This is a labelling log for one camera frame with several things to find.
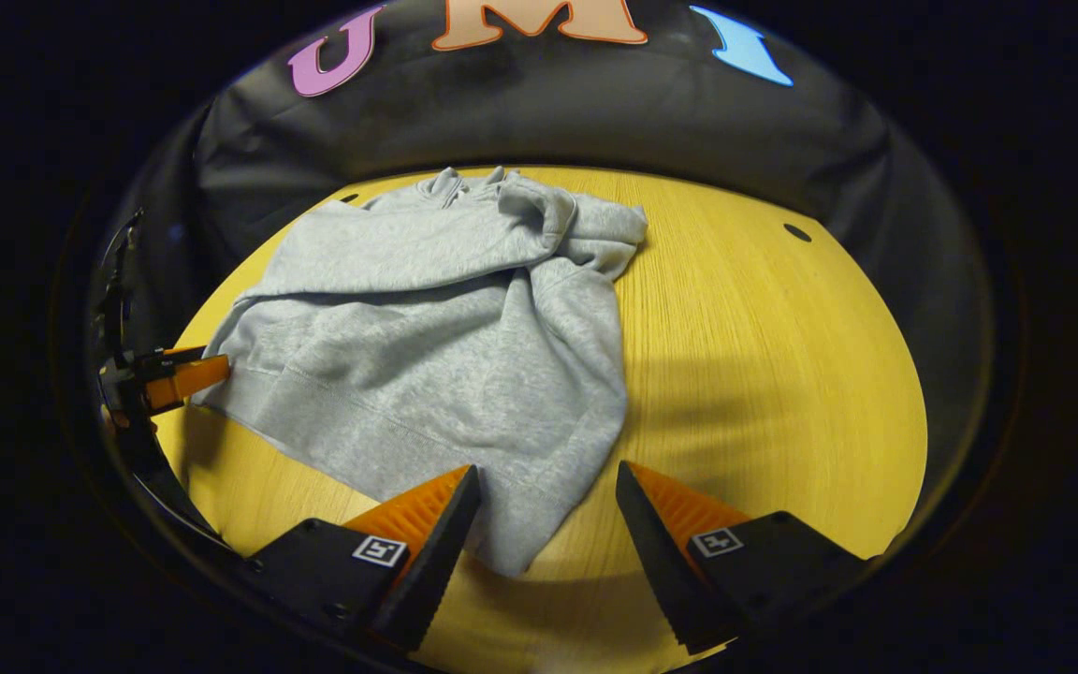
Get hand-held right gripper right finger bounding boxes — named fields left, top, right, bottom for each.
left=614, top=460, right=879, bottom=656

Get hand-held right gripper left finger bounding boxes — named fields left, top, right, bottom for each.
left=242, top=464, right=482, bottom=653

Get grey zip-neck sweatshirt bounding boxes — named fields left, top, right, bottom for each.
left=191, top=167, right=649, bottom=578

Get black backdrop cloth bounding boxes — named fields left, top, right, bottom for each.
left=90, top=0, right=997, bottom=525

